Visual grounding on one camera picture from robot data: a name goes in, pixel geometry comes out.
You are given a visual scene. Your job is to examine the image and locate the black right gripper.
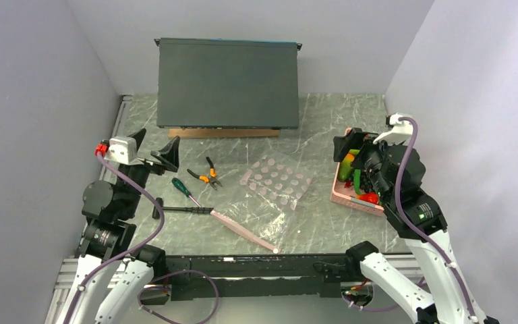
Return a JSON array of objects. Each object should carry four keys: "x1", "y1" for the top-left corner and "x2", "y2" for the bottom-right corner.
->
[{"x1": 333, "y1": 126, "x2": 400, "y2": 200}]

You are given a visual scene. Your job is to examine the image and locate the orange-green mango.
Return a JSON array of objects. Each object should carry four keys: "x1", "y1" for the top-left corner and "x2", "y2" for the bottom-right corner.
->
[{"x1": 337, "y1": 153, "x2": 355, "y2": 182}]

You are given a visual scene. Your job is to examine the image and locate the long green chili pepper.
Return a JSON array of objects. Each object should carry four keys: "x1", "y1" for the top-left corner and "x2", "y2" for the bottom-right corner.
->
[{"x1": 353, "y1": 169, "x2": 362, "y2": 196}]

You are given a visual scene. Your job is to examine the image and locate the red strawberry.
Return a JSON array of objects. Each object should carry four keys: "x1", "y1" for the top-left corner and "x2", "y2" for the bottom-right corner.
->
[{"x1": 356, "y1": 192, "x2": 380, "y2": 205}]

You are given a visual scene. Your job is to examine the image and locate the clear pink-dotted zip bag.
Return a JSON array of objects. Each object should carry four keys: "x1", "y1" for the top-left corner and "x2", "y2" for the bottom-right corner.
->
[{"x1": 211, "y1": 150, "x2": 314, "y2": 254}]

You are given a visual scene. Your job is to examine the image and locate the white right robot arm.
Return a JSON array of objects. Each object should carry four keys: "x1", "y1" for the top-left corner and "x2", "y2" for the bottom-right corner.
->
[{"x1": 333, "y1": 128, "x2": 498, "y2": 323}]

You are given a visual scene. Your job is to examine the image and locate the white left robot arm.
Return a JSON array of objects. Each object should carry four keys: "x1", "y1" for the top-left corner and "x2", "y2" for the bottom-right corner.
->
[{"x1": 57, "y1": 128, "x2": 181, "y2": 323}]

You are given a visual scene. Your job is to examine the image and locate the pink plastic basket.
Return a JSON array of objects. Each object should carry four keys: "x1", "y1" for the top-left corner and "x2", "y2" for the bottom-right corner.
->
[{"x1": 330, "y1": 128, "x2": 384, "y2": 216}]

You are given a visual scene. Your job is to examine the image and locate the wooden block under box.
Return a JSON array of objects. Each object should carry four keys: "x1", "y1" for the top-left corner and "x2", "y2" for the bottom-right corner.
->
[{"x1": 168, "y1": 128, "x2": 281, "y2": 139}]

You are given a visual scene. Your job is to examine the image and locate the dark grey rack box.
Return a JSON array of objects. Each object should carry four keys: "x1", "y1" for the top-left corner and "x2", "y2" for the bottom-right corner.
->
[{"x1": 155, "y1": 38, "x2": 302, "y2": 130}]

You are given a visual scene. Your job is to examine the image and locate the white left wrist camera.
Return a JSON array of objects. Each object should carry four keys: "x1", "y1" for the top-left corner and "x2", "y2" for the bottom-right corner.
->
[{"x1": 104, "y1": 136, "x2": 139, "y2": 165}]

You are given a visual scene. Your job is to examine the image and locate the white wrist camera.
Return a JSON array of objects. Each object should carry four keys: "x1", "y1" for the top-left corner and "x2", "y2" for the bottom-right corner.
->
[
  {"x1": 373, "y1": 113, "x2": 413, "y2": 145},
  {"x1": 104, "y1": 136, "x2": 139, "y2": 165}
]

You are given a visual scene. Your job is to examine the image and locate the green-handled screwdriver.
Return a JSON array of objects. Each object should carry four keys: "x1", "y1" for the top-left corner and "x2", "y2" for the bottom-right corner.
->
[{"x1": 171, "y1": 178, "x2": 202, "y2": 207}]

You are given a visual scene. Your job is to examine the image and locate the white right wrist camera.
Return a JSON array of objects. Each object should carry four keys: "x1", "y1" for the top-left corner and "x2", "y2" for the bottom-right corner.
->
[{"x1": 373, "y1": 113, "x2": 413, "y2": 145}]

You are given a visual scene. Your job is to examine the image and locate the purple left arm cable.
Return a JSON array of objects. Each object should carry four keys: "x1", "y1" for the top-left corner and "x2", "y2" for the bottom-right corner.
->
[{"x1": 62, "y1": 140, "x2": 166, "y2": 324}]

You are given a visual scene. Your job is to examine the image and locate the black T-handle tool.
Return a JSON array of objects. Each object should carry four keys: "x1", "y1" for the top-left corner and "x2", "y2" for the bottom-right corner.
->
[{"x1": 155, "y1": 197, "x2": 214, "y2": 214}]

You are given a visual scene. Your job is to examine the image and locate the orange-handled pliers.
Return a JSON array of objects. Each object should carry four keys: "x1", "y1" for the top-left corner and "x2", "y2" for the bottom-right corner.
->
[{"x1": 187, "y1": 156, "x2": 223, "y2": 190}]

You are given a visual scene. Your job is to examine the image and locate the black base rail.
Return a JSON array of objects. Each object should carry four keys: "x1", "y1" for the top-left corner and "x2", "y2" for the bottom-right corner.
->
[{"x1": 140, "y1": 253, "x2": 375, "y2": 306}]

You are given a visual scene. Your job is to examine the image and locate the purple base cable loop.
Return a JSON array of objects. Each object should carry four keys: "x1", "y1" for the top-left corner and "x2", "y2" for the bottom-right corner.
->
[{"x1": 136, "y1": 269, "x2": 220, "y2": 324}]

